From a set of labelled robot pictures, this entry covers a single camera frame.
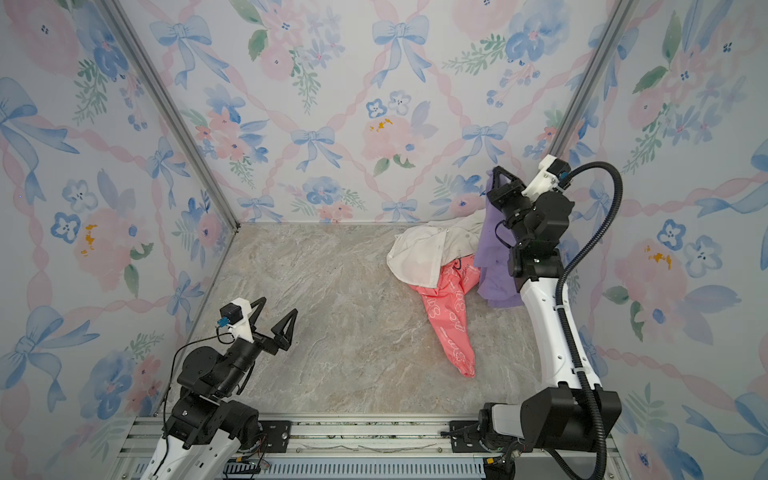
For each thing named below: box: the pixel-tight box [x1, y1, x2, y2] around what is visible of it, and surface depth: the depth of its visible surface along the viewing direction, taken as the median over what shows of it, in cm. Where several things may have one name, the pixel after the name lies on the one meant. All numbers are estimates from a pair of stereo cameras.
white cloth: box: [386, 209, 486, 289], surface depth 100 cm
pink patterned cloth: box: [408, 255, 481, 378], surface depth 95 cm
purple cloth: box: [474, 171, 523, 308], surface depth 80 cm
